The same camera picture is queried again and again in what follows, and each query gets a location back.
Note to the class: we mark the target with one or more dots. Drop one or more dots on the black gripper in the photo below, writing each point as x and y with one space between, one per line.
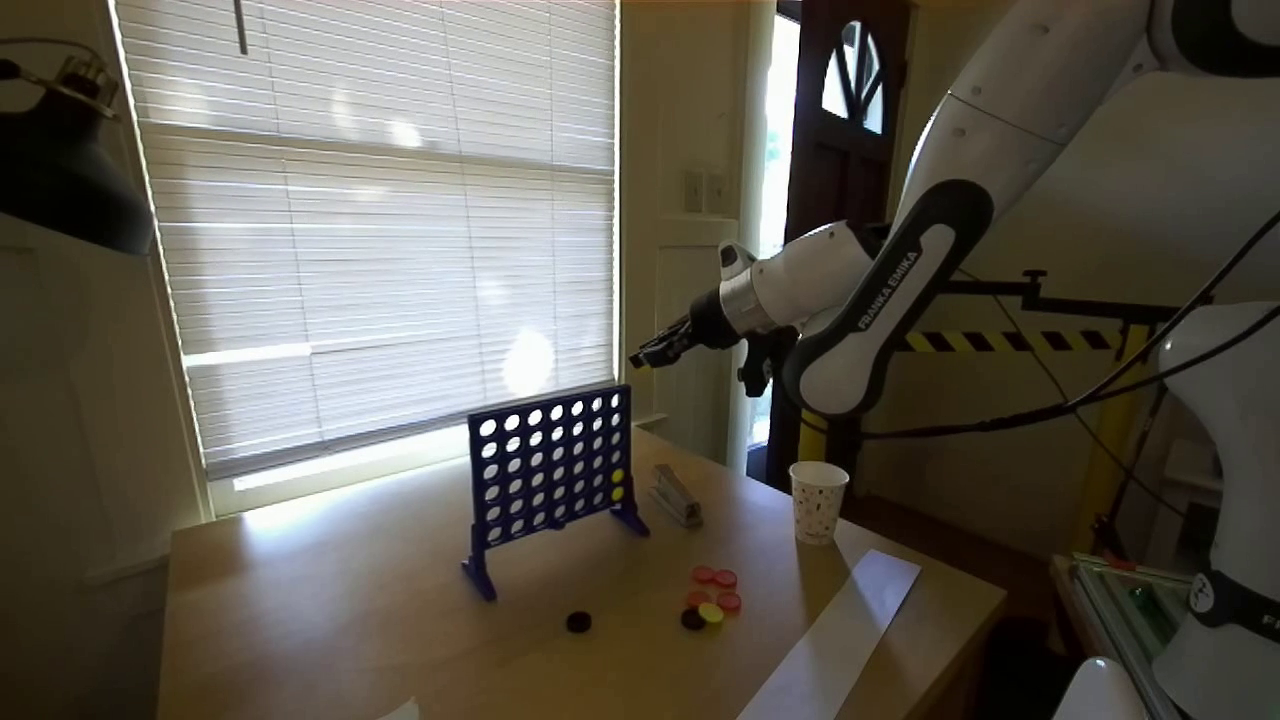
713 326

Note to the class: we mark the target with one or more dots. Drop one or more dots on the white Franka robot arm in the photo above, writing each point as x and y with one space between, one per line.
1065 81

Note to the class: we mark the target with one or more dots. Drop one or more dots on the yellow game disc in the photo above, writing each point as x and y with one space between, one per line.
618 495
713 614
618 478

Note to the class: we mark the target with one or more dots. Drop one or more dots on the red game disc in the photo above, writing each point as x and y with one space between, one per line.
703 576
703 599
724 576
731 602

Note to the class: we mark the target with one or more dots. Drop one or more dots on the blue connect four game board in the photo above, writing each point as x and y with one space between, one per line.
474 535

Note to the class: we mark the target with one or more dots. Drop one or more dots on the black game disc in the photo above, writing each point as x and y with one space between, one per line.
690 620
576 620

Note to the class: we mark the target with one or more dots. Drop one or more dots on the white paper cup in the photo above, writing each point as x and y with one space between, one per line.
819 507

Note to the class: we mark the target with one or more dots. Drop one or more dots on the dark wooden door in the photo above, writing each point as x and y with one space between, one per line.
846 134

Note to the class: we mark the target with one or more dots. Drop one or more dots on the window with white blinds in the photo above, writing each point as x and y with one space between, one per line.
375 243

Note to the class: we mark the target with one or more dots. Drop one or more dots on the yellow black striped barrier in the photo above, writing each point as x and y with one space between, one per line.
1013 341

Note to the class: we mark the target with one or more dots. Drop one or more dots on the black metal bar stand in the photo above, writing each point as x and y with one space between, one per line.
1065 303

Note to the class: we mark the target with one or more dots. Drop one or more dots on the black floor lamp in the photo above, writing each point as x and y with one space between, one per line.
66 172

